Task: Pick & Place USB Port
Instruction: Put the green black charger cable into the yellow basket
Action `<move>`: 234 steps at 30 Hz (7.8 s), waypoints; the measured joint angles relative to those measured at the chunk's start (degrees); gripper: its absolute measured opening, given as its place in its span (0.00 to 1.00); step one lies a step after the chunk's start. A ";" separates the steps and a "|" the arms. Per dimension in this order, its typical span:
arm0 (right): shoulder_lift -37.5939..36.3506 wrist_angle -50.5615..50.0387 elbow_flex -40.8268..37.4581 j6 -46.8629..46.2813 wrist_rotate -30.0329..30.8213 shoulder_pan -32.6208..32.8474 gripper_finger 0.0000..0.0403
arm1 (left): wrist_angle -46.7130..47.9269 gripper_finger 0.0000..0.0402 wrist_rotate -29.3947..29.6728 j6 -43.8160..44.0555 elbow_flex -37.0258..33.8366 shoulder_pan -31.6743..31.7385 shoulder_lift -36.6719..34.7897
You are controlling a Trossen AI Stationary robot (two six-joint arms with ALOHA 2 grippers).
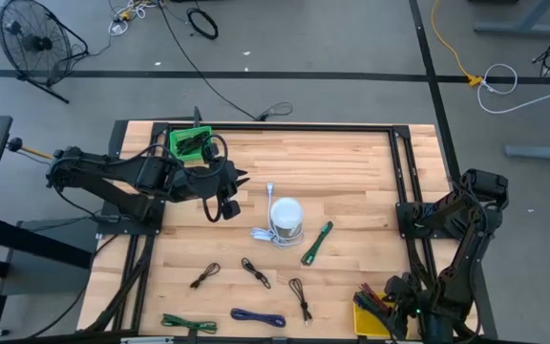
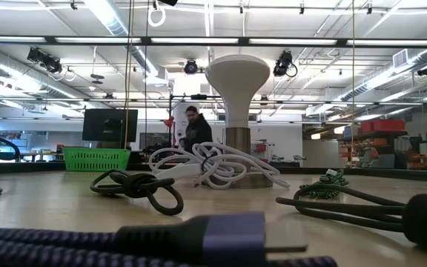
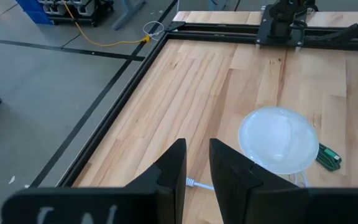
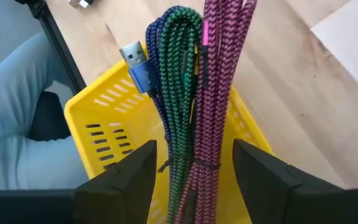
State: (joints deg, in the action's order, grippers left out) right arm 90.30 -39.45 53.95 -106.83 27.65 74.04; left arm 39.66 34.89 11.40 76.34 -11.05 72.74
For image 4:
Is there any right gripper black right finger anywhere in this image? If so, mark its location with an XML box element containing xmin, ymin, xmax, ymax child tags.
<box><xmin>231</xmin><ymin>138</ymin><xmax>358</xmax><ymax>224</ymax></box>

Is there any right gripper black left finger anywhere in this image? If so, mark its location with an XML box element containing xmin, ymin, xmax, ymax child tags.
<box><xmin>0</xmin><ymin>139</ymin><xmax>158</xmax><ymax>224</ymax></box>

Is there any pink braided USB cable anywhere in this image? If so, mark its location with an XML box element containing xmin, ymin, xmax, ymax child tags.
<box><xmin>172</xmin><ymin>0</ymin><xmax>258</xmax><ymax>224</ymax></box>

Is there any green braided USB cable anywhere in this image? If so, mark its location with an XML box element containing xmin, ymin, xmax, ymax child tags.
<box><xmin>157</xmin><ymin>5</ymin><xmax>203</xmax><ymax>224</ymax></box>

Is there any blue braided USB cable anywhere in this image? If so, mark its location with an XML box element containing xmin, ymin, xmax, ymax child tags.
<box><xmin>119</xmin><ymin>12</ymin><xmax>175</xmax><ymax>175</ymax></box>

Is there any black USB cable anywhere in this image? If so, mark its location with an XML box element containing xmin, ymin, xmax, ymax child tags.
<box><xmin>67</xmin><ymin>0</ymin><xmax>94</xmax><ymax>9</ymax></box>

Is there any yellow plastic basket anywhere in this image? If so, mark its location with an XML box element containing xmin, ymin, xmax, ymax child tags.
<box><xmin>63</xmin><ymin>43</ymin><xmax>275</xmax><ymax>224</ymax></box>

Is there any black chair seat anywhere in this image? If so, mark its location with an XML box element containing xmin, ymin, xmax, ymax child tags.
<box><xmin>26</xmin><ymin>90</ymin><xmax>71</xmax><ymax>142</ymax></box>

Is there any person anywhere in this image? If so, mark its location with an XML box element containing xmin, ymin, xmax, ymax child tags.
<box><xmin>0</xmin><ymin>32</ymin><xmax>90</xmax><ymax>191</ymax></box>

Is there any black aluminium rig frame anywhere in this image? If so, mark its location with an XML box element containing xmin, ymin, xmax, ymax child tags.
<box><xmin>14</xmin><ymin>0</ymin><xmax>87</xmax><ymax>96</ymax></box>

